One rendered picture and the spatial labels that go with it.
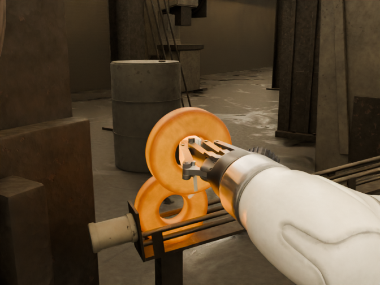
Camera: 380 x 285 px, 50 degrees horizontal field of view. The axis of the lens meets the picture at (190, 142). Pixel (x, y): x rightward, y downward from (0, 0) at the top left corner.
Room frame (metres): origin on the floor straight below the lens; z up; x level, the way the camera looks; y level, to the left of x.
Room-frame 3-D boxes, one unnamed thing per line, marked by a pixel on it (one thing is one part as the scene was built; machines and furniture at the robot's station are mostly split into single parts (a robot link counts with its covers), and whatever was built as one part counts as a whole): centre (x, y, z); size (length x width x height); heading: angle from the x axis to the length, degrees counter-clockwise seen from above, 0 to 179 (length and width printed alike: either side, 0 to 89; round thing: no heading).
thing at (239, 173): (0.48, -0.09, 0.86); 0.09 x 0.06 x 0.09; 112
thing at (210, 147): (0.62, -0.05, 0.87); 0.11 x 0.01 x 0.04; 20
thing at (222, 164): (0.55, -0.06, 0.86); 0.09 x 0.08 x 0.07; 22
